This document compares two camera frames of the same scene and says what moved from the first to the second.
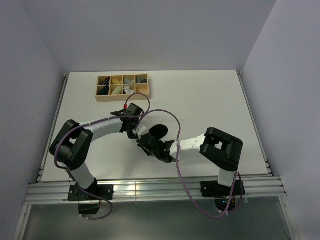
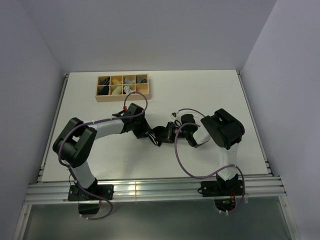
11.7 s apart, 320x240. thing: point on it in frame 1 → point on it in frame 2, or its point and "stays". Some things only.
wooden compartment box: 120,87 stays
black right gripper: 148,153 → 170,127
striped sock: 158,131 stays
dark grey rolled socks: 140,80 stays
